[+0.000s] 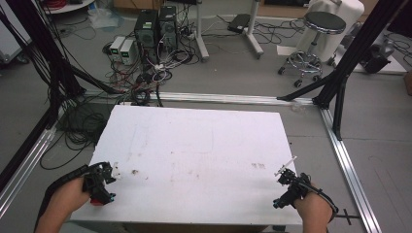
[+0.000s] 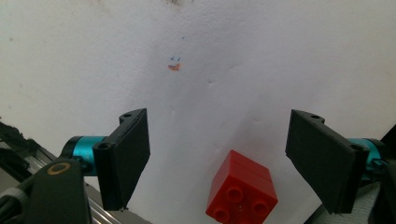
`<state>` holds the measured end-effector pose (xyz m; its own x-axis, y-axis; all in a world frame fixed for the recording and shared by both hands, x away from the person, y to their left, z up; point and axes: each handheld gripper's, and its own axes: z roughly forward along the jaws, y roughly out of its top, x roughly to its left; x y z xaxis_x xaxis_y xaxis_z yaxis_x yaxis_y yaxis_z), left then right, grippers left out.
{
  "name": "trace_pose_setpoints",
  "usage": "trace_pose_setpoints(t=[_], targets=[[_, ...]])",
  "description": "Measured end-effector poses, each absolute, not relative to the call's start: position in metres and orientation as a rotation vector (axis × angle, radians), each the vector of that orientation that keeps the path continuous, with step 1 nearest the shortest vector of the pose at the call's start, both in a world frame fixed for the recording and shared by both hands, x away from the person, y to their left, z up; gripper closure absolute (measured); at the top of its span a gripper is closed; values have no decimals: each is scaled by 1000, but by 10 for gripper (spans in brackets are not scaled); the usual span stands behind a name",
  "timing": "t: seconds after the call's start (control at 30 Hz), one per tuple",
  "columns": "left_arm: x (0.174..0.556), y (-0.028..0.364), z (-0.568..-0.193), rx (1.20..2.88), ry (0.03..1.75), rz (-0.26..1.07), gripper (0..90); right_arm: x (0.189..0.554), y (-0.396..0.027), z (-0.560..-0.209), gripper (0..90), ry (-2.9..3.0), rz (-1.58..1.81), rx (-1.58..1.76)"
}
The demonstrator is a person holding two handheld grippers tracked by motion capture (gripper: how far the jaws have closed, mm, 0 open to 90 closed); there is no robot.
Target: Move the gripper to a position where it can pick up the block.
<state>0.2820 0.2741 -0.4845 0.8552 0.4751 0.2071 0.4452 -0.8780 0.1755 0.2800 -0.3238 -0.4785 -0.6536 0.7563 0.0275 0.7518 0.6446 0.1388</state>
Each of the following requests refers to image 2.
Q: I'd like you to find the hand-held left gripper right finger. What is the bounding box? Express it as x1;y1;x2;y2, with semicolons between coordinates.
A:
285;108;390;215

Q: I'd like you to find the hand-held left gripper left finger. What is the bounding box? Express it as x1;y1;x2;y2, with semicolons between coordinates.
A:
61;107;151;212

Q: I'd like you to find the red toy building block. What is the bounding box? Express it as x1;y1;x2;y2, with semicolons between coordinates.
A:
205;149;279;224

